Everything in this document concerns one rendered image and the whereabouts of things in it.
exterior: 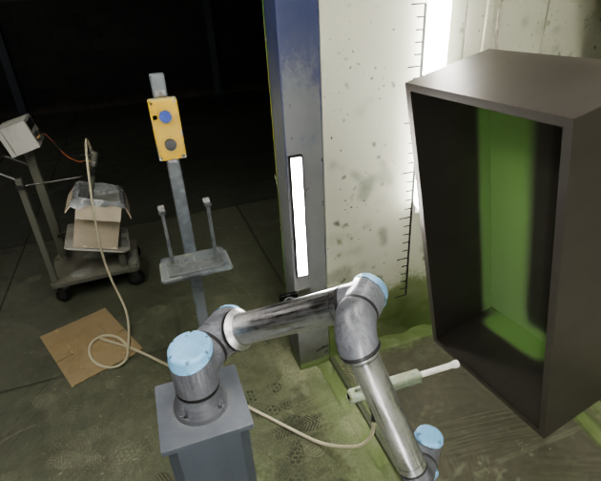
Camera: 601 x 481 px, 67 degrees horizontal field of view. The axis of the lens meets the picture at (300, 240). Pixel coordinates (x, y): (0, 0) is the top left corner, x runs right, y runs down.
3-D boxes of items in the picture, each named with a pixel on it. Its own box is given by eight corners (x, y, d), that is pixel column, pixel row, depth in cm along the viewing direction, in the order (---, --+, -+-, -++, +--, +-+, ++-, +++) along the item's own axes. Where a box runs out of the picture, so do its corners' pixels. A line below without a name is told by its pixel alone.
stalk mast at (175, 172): (216, 361, 272) (162, 72, 195) (217, 367, 267) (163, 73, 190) (206, 364, 271) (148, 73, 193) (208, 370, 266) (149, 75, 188)
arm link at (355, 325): (354, 320, 113) (438, 510, 133) (369, 292, 123) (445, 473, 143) (315, 324, 119) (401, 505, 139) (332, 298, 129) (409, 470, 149)
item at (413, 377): (349, 433, 182) (351, 395, 170) (344, 423, 186) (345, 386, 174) (454, 399, 195) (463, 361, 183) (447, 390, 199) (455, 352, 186)
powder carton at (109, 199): (66, 220, 358) (69, 173, 344) (124, 225, 376) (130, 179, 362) (61, 251, 314) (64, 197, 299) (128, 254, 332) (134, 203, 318)
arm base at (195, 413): (176, 433, 151) (171, 412, 147) (171, 392, 167) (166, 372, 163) (233, 415, 157) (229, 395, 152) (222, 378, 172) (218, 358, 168)
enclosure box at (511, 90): (491, 305, 220) (488, 48, 156) (612, 390, 172) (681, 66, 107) (433, 340, 211) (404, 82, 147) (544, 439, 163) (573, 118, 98)
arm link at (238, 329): (183, 334, 163) (362, 287, 122) (211, 306, 177) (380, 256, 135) (205, 367, 167) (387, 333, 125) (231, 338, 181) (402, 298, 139)
